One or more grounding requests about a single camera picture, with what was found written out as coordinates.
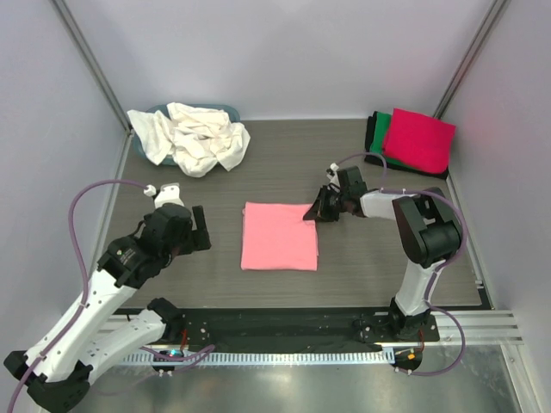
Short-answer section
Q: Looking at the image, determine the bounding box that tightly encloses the folded black t-shirt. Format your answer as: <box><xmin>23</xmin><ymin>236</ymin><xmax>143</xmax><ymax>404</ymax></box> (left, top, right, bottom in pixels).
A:
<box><xmin>364</xmin><ymin>111</ymin><xmax>449</xmax><ymax>180</ymax></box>

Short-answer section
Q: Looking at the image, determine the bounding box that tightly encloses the right aluminium corner post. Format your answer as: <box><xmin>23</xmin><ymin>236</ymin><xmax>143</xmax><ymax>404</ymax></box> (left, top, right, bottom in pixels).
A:
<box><xmin>433</xmin><ymin>0</ymin><xmax>511</xmax><ymax>120</ymax></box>

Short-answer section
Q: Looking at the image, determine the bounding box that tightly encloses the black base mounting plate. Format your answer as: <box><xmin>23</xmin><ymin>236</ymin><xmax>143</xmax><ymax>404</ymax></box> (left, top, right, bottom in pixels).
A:
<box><xmin>107</xmin><ymin>305</ymin><xmax>441</xmax><ymax>352</ymax></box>

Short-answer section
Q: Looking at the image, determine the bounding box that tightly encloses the aluminium frame rail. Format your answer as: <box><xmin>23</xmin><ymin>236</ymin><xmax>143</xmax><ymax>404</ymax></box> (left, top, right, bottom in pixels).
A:
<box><xmin>435</xmin><ymin>310</ymin><xmax>523</xmax><ymax>345</ymax></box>

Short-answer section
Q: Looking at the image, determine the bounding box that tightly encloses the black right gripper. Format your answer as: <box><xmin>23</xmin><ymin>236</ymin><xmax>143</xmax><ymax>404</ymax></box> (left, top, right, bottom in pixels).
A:
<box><xmin>305</xmin><ymin>185</ymin><xmax>350</xmax><ymax>223</ymax></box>

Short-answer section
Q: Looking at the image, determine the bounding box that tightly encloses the slotted grey cable duct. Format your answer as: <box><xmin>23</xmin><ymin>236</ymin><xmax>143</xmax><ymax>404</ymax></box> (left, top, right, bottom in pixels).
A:
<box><xmin>120</xmin><ymin>348</ymin><xmax>395</xmax><ymax>367</ymax></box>

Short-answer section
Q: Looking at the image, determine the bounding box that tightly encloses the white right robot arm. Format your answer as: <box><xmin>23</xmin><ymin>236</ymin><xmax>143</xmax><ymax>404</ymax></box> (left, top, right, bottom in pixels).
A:
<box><xmin>303</xmin><ymin>164</ymin><xmax>465</xmax><ymax>341</ymax></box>

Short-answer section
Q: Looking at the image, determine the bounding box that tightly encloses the teal plastic basket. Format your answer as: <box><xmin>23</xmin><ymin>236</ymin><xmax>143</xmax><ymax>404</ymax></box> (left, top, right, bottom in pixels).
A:
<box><xmin>132</xmin><ymin>103</ymin><xmax>241</xmax><ymax>166</ymax></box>

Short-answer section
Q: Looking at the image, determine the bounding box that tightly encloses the left aluminium corner post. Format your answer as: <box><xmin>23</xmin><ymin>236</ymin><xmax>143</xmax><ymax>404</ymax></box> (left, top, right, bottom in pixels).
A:
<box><xmin>50</xmin><ymin>0</ymin><xmax>132</xmax><ymax>135</ymax></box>

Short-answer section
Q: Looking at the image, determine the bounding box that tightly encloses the white crumpled t-shirt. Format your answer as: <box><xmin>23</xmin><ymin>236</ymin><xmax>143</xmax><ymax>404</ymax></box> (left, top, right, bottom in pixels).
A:
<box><xmin>127</xmin><ymin>102</ymin><xmax>251</xmax><ymax>178</ymax></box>

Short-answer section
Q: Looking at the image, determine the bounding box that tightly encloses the folded magenta t-shirt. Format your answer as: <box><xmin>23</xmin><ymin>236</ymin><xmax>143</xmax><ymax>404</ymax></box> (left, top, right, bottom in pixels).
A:
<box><xmin>382</xmin><ymin>108</ymin><xmax>456</xmax><ymax>175</ymax></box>

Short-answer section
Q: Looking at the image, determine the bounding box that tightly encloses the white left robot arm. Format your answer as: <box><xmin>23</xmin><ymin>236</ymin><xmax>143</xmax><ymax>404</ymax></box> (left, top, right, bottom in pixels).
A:
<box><xmin>3</xmin><ymin>203</ymin><xmax>211</xmax><ymax>412</ymax></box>

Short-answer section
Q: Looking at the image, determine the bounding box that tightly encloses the pink t-shirt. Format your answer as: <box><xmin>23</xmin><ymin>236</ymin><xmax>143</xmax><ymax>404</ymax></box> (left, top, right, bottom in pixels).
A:
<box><xmin>240</xmin><ymin>201</ymin><xmax>319</xmax><ymax>271</ymax></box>

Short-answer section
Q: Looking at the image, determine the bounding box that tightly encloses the folded green t-shirt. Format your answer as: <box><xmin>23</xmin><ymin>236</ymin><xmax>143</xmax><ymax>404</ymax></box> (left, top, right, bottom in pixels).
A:
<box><xmin>369</xmin><ymin>111</ymin><xmax>404</xmax><ymax>166</ymax></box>

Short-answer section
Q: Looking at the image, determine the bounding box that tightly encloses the aluminium corner post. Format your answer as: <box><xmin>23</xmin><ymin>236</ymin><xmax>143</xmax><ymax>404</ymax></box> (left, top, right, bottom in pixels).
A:
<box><xmin>433</xmin><ymin>0</ymin><xmax>511</xmax><ymax>120</ymax></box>
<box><xmin>50</xmin><ymin>0</ymin><xmax>132</xmax><ymax>135</ymax></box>

